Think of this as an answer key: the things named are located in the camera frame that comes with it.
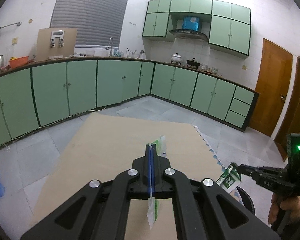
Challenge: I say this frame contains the green upper kitchen cabinets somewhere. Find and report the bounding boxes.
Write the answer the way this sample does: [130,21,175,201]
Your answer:
[142,0,251,59]

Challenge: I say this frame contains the cardboard box with dispenser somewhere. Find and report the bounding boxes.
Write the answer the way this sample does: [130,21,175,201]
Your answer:
[36,27,77,61]

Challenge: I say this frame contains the chrome sink faucet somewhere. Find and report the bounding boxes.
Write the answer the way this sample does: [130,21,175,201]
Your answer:
[106,36,114,57]

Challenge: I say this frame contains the white cooking pot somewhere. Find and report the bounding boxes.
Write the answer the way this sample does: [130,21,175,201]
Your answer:
[171,53,183,65]

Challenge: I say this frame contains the green lower kitchen cabinets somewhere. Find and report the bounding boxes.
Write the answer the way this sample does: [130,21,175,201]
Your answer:
[0,58,258,146]

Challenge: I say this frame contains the black range hood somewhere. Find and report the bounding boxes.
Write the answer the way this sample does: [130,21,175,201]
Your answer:
[169,29,209,42]

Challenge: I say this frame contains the orange plastic basin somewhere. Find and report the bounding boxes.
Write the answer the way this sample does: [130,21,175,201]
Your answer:
[9,56,29,69]

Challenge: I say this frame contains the green milk carton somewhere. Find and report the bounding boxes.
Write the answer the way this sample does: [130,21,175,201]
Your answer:
[216,162,242,193]

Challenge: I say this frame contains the right hand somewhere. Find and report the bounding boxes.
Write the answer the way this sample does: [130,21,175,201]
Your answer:
[268,193,300,224]

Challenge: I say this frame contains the chrome towel bar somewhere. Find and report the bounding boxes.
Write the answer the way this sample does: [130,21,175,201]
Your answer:
[1,21,22,29]

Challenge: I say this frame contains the brown wooden door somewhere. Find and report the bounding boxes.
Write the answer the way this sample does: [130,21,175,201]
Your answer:
[249,39,293,136]

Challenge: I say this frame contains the black wok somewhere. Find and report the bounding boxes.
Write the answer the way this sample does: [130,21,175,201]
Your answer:
[186,58,201,69]

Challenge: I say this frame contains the green and white plastic wrapper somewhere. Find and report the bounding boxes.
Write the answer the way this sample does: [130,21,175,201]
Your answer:
[147,135,167,229]

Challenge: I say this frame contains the grey window blind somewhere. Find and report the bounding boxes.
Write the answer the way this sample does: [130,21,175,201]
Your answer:
[50,0,128,47]

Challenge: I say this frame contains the green kitchen cabinets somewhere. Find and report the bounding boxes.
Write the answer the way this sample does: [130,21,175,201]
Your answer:
[0,58,258,146]
[142,0,251,59]

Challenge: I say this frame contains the blue vent duct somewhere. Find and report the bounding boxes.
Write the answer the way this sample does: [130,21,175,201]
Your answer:
[182,16,200,31]

